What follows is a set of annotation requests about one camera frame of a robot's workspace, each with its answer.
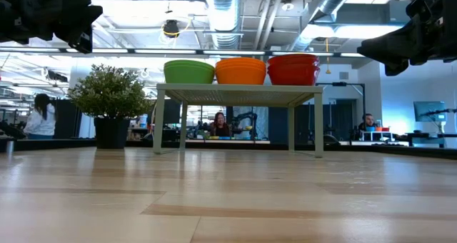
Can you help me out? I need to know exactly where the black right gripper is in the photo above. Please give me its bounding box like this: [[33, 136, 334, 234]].
[[356, 0, 457, 77]]

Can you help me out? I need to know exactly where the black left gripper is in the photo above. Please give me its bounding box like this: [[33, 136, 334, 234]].
[[0, 0, 104, 54]]

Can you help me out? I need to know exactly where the green mini bowl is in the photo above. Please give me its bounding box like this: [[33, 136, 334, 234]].
[[163, 64, 216, 85], [164, 59, 216, 67]]

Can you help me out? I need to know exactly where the white background mini shelf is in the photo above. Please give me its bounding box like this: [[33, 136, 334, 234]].
[[359, 129, 396, 143]]

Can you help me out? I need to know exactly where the computer monitor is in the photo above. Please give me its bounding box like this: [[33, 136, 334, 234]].
[[413, 100, 448, 124]]

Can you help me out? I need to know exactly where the yellow hanging pendant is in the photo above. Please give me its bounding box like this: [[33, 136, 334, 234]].
[[324, 37, 332, 75]]

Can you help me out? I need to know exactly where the person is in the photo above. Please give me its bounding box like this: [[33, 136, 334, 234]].
[[357, 112, 378, 134], [209, 111, 231, 138], [22, 93, 58, 141]]

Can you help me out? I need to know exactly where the green potted plant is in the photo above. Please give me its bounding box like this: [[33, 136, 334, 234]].
[[67, 63, 155, 151]]

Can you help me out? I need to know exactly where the black hanging ceiling device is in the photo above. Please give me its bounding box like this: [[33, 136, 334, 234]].
[[162, 19, 181, 39]]

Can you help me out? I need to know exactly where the pale green perforated metal shelf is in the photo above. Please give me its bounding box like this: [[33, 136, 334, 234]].
[[152, 82, 325, 159]]

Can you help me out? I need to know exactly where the black background frame stand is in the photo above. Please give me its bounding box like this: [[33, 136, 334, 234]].
[[315, 81, 366, 129]]

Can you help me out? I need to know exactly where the black ceiling light rail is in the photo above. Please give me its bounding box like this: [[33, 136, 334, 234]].
[[0, 46, 365, 60]]

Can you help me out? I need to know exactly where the black aluminium table frame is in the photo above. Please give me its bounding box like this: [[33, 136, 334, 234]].
[[0, 137, 457, 161]]

